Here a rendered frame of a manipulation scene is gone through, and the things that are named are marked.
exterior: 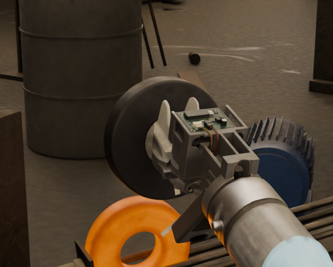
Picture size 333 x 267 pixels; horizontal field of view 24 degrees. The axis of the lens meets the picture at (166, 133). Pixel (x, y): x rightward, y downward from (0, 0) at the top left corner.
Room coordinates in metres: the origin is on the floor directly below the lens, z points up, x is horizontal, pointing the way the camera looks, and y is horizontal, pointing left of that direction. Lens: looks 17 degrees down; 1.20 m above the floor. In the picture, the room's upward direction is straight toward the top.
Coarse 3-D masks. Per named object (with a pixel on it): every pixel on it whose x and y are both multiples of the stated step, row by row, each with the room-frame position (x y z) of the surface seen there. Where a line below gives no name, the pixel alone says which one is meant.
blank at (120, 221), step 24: (120, 216) 1.00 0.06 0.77; (144, 216) 1.01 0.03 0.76; (168, 216) 1.02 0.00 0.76; (96, 240) 0.98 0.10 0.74; (120, 240) 1.00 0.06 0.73; (168, 240) 1.02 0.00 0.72; (96, 264) 0.98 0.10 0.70; (120, 264) 1.00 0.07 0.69; (144, 264) 1.03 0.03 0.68; (168, 264) 1.02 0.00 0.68
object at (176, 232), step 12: (204, 192) 0.77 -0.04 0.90; (192, 204) 0.79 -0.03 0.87; (180, 216) 0.82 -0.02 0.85; (192, 216) 0.79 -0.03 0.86; (204, 216) 0.77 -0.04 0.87; (180, 228) 0.82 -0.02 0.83; (192, 228) 0.80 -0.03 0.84; (204, 228) 0.81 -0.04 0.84; (180, 240) 0.82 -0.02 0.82; (192, 240) 0.82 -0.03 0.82
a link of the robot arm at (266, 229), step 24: (240, 216) 0.68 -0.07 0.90; (264, 216) 0.67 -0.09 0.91; (288, 216) 0.68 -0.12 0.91; (240, 240) 0.67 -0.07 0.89; (264, 240) 0.65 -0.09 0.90; (288, 240) 0.64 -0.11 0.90; (312, 240) 0.64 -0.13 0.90; (240, 264) 0.66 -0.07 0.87; (264, 264) 0.63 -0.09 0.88; (288, 264) 0.61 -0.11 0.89; (312, 264) 0.61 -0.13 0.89
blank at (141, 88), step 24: (144, 96) 0.90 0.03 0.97; (168, 96) 0.92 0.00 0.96; (192, 96) 0.93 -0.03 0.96; (120, 120) 0.89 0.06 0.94; (144, 120) 0.90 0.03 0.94; (120, 144) 0.89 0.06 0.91; (144, 144) 0.90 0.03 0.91; (120, 168) 0.89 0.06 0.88; (144, 168) 0.90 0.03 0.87; (144, 192) 0.90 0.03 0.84; (168, 192) 0.91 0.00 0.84
